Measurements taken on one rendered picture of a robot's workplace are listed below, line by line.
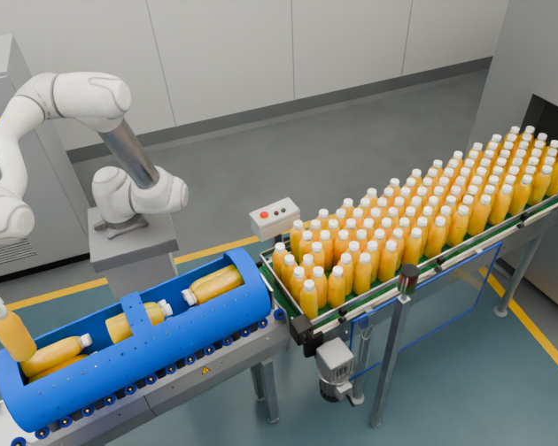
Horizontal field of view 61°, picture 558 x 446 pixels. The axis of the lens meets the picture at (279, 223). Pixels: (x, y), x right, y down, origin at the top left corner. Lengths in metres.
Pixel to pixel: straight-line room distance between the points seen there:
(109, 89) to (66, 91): 0.12
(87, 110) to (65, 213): 1.86
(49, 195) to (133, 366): 1.79
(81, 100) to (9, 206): 0.49
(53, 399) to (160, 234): 0.79
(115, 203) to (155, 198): 0.19
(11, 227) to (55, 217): 2.22
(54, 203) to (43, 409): 1.81
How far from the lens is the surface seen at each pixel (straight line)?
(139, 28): 4.09
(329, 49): 4.61
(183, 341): 1.67
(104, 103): 1.51
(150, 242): 2.08
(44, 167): 3.12
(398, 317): 1.85
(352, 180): 3.94
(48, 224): 3.40
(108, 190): 2.03
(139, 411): 1.91
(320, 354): 1.91
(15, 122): 1.51
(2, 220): 1.14
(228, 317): 1.68
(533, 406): 3.01
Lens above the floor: 2.52
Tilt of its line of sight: 45 degrees down
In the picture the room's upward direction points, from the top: 4 degrees counter-clockwise
